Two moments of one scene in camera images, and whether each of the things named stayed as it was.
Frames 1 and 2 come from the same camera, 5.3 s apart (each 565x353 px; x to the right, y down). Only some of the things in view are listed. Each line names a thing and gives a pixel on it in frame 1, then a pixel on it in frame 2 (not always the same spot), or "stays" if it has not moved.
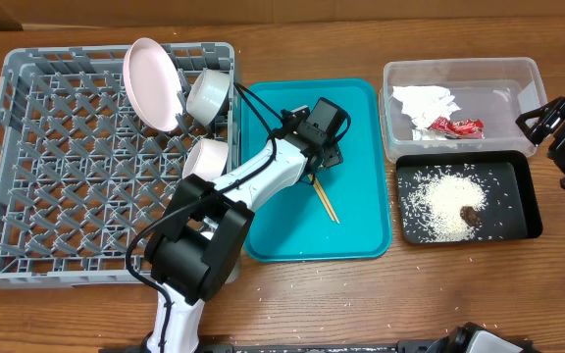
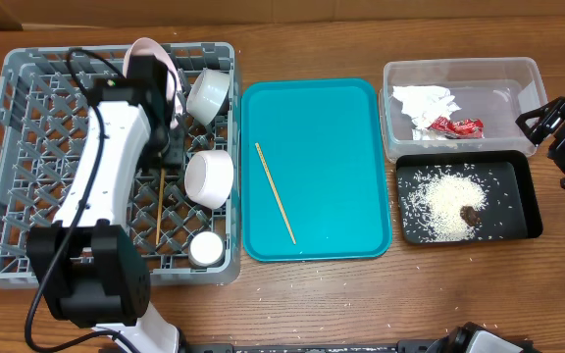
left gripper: (333, 154) → (177, 156)
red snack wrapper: (466, 128) stays
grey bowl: (207, 94) stays
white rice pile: (433, 200) stays
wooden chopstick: (325, 199) → (277, 194)
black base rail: (403, 346) stays
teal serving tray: (340, 212) stays
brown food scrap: (470, 215) stays
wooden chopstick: (325, 198) → (161, 203)
